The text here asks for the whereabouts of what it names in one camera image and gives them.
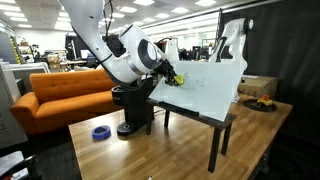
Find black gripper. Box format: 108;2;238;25
154;59;180;87

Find yellow smiley eraser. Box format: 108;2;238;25
173;74;185;86

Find white whiteboard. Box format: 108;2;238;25
148;59;242;122

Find black pod coffee machine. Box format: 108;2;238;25
111;75;156;137

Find small black stand table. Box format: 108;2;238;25
145;98;238;174

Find long cardboard box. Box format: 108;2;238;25
237;75;279;100

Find yellow red emergency stop button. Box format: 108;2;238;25
256;94;274;108

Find blue tape roll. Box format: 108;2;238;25
91;125;112;141

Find orange sofa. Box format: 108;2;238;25
9;68;124;136

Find white machine cabinet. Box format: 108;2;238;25
0;61;51;149

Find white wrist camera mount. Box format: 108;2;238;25
164;39;180;63

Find coiled black cable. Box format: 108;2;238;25
243;98;278;113

